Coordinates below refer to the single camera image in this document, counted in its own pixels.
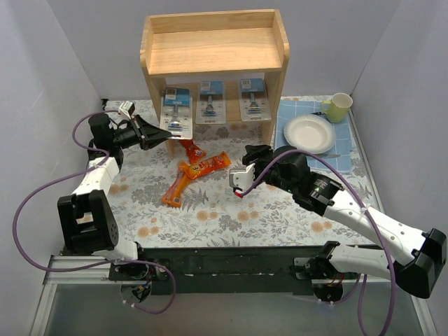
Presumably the orange razor pack upper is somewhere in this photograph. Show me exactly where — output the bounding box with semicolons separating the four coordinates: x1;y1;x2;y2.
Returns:
179;139;207;165

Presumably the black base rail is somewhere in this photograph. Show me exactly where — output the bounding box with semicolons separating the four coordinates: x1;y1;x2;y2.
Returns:
43;244;421;295

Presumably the yellow-green mug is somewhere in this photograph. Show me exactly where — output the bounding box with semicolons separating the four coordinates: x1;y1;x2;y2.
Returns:
321;92;353;123

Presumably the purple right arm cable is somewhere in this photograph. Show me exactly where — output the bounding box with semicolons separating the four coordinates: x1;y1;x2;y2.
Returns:
241;149;398;336

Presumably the orange razor pack middle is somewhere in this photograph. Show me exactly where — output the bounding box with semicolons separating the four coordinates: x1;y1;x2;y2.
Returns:
179;151;231;180

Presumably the wooden two-tier shelf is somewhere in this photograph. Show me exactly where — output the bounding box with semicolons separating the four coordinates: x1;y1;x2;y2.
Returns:
140;9;290;145

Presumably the blue checked cloth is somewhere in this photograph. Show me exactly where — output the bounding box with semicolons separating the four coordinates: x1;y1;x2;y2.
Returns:
274;99;353;174

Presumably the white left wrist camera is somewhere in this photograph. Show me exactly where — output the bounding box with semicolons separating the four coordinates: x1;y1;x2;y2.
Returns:
118;101;135;120

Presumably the white paper plate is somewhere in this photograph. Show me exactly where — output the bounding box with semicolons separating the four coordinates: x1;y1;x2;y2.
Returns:
283;114;336;154

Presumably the orange razor pack long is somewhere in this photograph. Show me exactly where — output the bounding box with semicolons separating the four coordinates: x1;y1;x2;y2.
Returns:
162;166;191;207

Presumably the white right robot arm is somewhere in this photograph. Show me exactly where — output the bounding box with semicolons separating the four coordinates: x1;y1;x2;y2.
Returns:
229;145;447;299

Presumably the floral patterned table mat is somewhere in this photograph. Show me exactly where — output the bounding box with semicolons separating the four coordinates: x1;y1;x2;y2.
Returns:
68;97;388;249

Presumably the blue razor blister pack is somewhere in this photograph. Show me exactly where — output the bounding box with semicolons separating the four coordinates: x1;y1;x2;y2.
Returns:
238;78;272;122
195;80;226;125
160;87;193;140

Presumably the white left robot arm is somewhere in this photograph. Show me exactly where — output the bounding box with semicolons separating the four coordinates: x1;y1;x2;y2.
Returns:
57;113;172;280

